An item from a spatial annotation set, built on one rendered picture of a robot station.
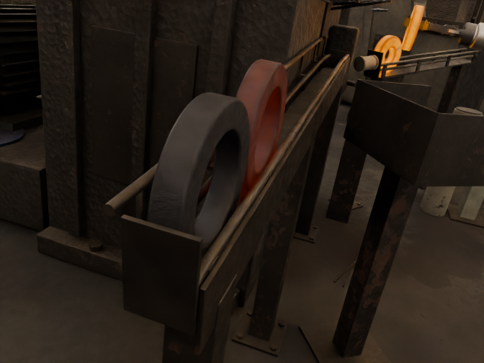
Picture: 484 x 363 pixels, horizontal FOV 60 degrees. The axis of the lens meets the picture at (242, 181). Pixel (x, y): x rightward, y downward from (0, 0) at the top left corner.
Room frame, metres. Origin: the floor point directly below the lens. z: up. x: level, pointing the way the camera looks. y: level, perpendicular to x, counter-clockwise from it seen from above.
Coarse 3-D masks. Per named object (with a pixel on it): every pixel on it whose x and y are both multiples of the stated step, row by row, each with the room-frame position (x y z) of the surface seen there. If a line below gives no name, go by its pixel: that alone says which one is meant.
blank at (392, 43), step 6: (390, 36) 1.83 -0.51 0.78; (378, 42) 1.81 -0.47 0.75; (384, 42) 1.80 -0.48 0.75; (390, 42) 1.82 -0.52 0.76; (396, 42) 1.84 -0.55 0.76; (378, 48) 1.80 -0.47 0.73; (384, 48) 1.80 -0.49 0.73; (390, 48) 1.86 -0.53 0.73; (396, 48) 1.85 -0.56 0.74; (384, 54) 1.80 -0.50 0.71; (390, 54) 1.87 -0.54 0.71; (396, 54) 1.86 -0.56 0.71; (384, 60) 1.81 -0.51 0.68; (390, 60) 1.85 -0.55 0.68; (396, 60) 1.87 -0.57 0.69; (390, 66) 1.85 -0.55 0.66
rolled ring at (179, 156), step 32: (224, 96) 0.40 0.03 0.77; (192, 128) 0.34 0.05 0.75; (224, 128) 0.37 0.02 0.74; (160, 160) 0.32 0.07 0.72; (192, 160) 0.31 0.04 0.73; (224, 160) 0.45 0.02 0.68; (160, 192) 0.30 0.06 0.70; (192, 192) 0.31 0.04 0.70; (224, 192) 0.44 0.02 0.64; (160, 224) 0.30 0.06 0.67; (192, 224) 0.32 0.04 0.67; (224, 224) 0.41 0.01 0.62
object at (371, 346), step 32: (384, 96) 0.85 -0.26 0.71; (416, 96) 1.01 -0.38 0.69; (352, 128) 0.93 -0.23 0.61; (384, 128) 0.83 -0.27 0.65; (416, 128) 0.74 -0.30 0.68; (448, 128) 0.72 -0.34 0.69; (480, 128) 0.74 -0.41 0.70; (384, 160) 0.80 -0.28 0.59; (416, 160) 0.72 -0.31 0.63; (448, 160) 0.73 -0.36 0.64; (480, 160) 0.75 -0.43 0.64; (384, 192) 0.88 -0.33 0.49; (416, 192) 0.87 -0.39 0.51; (384, 224) 0.85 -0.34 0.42; (384, 256) 0.86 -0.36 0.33; (352, 288) 0.89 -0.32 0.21; (352, 320) 0.85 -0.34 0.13; (320, 352) 0.86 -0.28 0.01; (352, 352) 0.86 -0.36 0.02
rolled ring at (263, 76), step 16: (256, 64) 0.55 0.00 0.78; (272, 64) 0.55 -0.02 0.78; (256, 80) 0.52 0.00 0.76; (272, 80) 0.53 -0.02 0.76; (240, 96) 0.50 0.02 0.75; (256, 96) 0.50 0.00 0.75; (272, 96) 0.61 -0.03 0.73; (256, 112) 0.49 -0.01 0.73; (272, 112) 0.62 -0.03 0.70; (256, 128) 0.49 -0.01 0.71; (272, 128) 0.62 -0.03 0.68; (256, 144) 0.61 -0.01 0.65; (272, 144) 0.61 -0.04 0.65; (256, 160) 0.59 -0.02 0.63; (256, 176) 0.53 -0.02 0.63
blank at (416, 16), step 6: (414, 6) 1.67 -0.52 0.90; (420, 6) 1.63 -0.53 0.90; (414, 12) 1.60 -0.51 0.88; (420, 12) 1.60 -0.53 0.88; (414, 18) 1.59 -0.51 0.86; (420, 18) 1.59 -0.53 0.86; (414, 24) 1.58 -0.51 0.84; (408, 30) 1.58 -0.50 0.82; (414, 30) 1.58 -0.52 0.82; (408, 36) 1.59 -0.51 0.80; (414, 36) 1.58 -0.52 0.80; (408, 42) 1.60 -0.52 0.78; (402, 48) 1.64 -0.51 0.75; (408, 48) 1.62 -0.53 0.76
